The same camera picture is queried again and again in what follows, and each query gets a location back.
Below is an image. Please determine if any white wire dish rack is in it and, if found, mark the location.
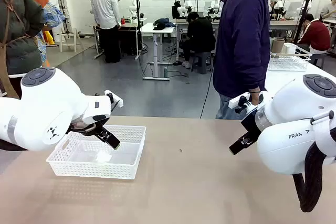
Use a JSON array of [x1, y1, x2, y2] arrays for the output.
[[267, 42, 312, 72]]

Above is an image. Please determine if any white step stool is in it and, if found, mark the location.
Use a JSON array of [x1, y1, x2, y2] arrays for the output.
[[59, 27, 78, 53]]

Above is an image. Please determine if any white paper label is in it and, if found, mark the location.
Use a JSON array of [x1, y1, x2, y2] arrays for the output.
[[96, 151, 112, 162]]

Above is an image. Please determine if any person in dark green coat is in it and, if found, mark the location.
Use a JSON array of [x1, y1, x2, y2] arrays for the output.
[[0, 0, 45, 99]]

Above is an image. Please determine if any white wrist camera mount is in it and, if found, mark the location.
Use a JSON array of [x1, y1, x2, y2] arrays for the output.
[[228, 91, 271, 116], [104, 89, 124, 109]]

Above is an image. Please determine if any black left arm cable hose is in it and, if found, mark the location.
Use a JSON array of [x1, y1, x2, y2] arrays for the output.
[[0, 138, 28, 152]]

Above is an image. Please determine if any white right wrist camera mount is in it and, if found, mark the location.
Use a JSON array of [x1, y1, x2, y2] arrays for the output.
[[228, 91, 271, 116]]

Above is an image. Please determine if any person in navy hoodie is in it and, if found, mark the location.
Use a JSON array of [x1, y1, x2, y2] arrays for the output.
[[212, 0, 271, 120]]

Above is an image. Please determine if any wooden top work desk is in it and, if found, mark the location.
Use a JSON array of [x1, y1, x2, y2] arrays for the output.
[[93, 18, 148, 60]]

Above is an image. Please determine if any person in white shirt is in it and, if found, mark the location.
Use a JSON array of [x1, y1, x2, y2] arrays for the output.
[[90, 0, 122, 64]]

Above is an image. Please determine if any person in grey top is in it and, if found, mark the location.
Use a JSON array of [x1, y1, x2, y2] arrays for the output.
[[320, 0, 336, 20]]

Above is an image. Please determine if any white standing desk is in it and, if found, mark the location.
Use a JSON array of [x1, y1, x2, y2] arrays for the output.
[[140, 22, 176, 81]]

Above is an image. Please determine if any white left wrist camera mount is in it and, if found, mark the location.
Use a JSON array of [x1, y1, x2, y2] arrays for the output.
[[104, 89, 124, 109]]

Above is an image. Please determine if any grey plastic stool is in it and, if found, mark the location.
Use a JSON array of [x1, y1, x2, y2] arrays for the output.
[[190, 51, 213, 74]]

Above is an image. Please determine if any seated person in black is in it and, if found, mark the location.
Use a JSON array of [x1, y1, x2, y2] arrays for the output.
[[182, 11, 216, 69]]

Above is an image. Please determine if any large white table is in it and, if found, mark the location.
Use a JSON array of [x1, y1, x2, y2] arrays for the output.
[[264, 60, 336, 99]]

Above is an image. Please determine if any person in red jacket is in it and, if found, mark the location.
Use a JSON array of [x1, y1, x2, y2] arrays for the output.
[[298, 13, 331, 53]]

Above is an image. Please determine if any dark blue clothing pile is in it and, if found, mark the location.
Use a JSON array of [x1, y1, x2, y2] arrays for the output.
[[153, 18, 176, 30]]

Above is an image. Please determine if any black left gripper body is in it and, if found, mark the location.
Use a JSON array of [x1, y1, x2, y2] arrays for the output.
[[68, 115, 111, 137]]

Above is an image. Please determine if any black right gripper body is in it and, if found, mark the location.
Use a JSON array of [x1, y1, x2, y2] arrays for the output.
[[240, 111, 264, 141]]

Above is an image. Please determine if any white perforated plastic basket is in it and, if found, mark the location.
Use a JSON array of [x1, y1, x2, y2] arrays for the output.
[[46, 125, 146, 180]]

